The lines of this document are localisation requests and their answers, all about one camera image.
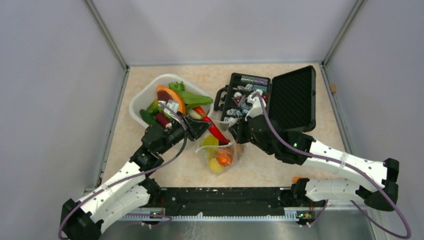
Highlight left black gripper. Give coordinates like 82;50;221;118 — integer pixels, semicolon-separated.
157;111;213;155

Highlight yellow green star fruit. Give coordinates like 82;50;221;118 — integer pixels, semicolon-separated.
201;135;220;155

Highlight red chili pepper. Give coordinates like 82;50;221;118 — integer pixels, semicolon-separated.
193;106;230;145

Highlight small orange fruit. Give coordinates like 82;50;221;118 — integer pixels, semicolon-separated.
215;147;234;166

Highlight clear zip top bag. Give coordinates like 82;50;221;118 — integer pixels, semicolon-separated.
195;118;245;175

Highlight yellow lemon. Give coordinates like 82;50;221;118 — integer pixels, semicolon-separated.
208;157;225;174

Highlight papaya slice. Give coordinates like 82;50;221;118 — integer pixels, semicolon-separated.
156;85;186;114

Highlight dark green cucumber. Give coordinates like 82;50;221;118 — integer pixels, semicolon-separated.
139;109;158;126

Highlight white plastic basket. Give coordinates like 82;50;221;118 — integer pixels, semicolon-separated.
128;73;210;129

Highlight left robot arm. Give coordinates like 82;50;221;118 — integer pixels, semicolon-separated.
58;114;212;240

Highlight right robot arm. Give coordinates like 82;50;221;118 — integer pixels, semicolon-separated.
229;115;400;212

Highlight green lettuce leaf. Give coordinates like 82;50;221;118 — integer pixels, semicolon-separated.
168;81;213;109

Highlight poker chips in case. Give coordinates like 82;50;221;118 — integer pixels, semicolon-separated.
219;72;271;122

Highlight black carrying case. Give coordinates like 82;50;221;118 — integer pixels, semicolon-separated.
213;65;316;132

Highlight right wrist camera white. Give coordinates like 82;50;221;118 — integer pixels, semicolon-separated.
244;94;266;121

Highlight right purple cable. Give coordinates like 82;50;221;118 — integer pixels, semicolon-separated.
249;92;412;240

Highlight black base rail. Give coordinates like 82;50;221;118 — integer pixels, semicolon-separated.
132;186;329;220

